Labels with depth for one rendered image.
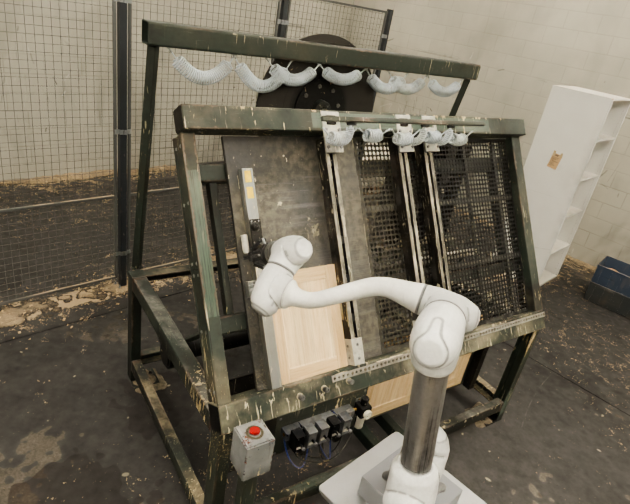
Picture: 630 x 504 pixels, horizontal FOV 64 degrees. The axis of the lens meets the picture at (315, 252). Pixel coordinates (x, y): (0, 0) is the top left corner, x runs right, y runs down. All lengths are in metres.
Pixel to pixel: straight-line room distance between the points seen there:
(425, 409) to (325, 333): 0.91
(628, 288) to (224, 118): 4.88
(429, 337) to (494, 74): 6.43
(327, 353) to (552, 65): 5.62
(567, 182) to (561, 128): 0.54
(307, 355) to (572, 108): 4.12
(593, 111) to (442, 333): 4.44
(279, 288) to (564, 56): 6.06
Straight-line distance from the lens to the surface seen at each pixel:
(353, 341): 2.41
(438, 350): 1.41
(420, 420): 1.62
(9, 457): 3.31
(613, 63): 7.10
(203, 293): 2.07
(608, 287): 6.20
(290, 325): 2.29
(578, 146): 5.70
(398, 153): 2.70
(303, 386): 2.31
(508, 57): 7.57
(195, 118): 2.12
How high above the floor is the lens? 2.39
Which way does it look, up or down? 26 degrees down
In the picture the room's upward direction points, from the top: 10 degrees clockwise
